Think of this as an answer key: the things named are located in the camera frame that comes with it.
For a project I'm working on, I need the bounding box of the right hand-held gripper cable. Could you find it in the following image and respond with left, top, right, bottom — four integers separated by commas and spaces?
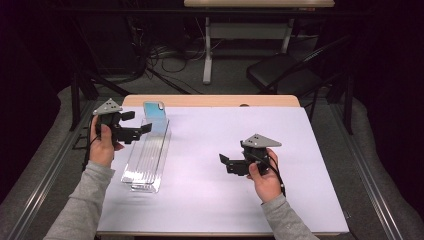
255, 152, 287, 198

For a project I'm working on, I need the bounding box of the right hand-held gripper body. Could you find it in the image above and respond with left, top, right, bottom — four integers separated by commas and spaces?
226, 133, 283, 177

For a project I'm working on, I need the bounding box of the teal gradient phone case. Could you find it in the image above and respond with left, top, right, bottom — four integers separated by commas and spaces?
143, 100, 170, 135

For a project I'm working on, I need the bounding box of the white table sheet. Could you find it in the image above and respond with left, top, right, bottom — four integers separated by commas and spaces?
95, 105, 350, 234

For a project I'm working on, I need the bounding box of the clear plastic box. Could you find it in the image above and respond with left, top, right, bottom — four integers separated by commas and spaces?
120, 117, 173, 195

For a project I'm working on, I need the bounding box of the metal floor rail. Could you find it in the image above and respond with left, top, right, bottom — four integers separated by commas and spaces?
6, 99, 98, 240
331, 101, 406, 240

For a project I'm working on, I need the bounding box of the light wooden table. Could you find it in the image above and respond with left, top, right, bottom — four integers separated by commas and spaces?
94, 94, 349, 238

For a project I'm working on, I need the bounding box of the hand-held gripper cable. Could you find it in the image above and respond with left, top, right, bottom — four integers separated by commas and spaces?
81, 114, 102, 173
255, 152, 287, 198

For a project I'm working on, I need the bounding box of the bundle of floor cables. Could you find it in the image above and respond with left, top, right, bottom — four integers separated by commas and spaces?
126, 15, 225, 88

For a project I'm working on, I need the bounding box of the person's right hand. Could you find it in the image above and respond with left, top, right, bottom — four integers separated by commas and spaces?
246, 147, 284, 205

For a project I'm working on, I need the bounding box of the white-legged desk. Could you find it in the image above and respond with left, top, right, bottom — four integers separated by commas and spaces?
183, 0, 336, 85

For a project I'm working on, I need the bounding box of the black folding chair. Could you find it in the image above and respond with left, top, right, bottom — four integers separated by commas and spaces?
245, 34, 355, 124

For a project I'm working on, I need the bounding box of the black metal stand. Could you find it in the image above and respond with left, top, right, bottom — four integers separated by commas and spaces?
328, 70, 355, 136
68, 64, 132, 132

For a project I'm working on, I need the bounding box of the left hand-held gripper cable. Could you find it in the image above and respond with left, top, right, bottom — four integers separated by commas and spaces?
81, 114, 102, 173

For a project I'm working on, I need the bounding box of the person's left hand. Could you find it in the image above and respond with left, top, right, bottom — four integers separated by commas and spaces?
88, 123, 125, 169

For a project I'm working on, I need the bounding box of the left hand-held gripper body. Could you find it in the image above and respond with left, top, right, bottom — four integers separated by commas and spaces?
92, 98, 143, 146

